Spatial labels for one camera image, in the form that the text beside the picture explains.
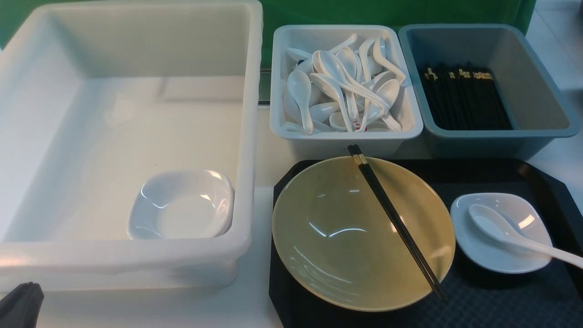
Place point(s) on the yellow noodle bowl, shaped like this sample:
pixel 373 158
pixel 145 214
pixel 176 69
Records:
pixel 335 239

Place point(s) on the white square dish in tub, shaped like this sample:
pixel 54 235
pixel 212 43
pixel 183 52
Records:
pixel 183 204

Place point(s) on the large white plastic tub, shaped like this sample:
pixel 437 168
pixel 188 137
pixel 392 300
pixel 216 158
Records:
pixel 97 97

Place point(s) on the white spoon bin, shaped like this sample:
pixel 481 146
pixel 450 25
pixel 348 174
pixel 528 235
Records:
pixel 384 114

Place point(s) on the pile of black chopsticks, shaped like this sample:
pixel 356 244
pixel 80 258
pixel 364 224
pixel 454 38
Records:
pixel 464 97

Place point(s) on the black serving tray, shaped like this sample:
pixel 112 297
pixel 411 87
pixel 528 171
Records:
pixel 548 298

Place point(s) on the black chopstick pair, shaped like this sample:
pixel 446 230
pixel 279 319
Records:
pixel 379 192

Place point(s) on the black object bottom left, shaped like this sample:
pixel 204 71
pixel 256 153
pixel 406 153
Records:
pixel 20 308

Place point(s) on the blue-grey chopstick bin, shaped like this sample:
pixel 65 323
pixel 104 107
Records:
pixel 536 107

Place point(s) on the white spoon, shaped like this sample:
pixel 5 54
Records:
pixel 381 59
pixel 330 87
pixel 498 228
pixel 300 89

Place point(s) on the white square dish on tray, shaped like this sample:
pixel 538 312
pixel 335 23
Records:
pixel 494 255

